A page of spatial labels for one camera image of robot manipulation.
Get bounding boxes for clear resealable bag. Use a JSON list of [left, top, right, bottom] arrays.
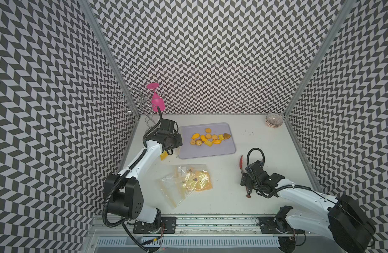
[[160, 151, 169, 161]]

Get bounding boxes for red metal tongs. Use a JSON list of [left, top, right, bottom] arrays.
[[239, 156, 253, 198]]

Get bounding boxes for yellow rectangular cookie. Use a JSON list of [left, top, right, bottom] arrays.
[[205, 140, 213, 147]]

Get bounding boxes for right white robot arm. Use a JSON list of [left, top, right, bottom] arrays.
[[239, 148, 376, 253]]

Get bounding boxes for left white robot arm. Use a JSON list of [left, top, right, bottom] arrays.
[[102, 106, 182, 232]]

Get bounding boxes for clear bag with cookies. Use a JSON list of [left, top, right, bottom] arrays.
[[156, 164, 213, 208]]

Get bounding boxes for pink plastic wine glass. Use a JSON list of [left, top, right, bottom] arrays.
[[146, 83, 166, 112]]

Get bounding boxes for lavender plastic tray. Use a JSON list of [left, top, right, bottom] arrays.
[[179, 122, 236, 159]]

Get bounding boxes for heart shaped brown cookie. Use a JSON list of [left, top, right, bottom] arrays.
[[223, 133, 231, 140]]

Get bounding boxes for small pink stacked bowls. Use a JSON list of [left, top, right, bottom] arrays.
[[265, 113, 284, 128]]

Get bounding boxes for metal wire glass rack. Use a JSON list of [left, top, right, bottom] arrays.
[[116, 92, 156, 132]]

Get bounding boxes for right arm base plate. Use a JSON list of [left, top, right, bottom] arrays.
[[256, 216, 305, 236]]

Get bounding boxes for aluminium mounting rail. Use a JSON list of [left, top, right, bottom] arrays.
[[89, 214, 343, 238]]

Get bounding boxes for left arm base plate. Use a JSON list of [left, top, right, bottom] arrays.
[[133, 216, 177, 234]]

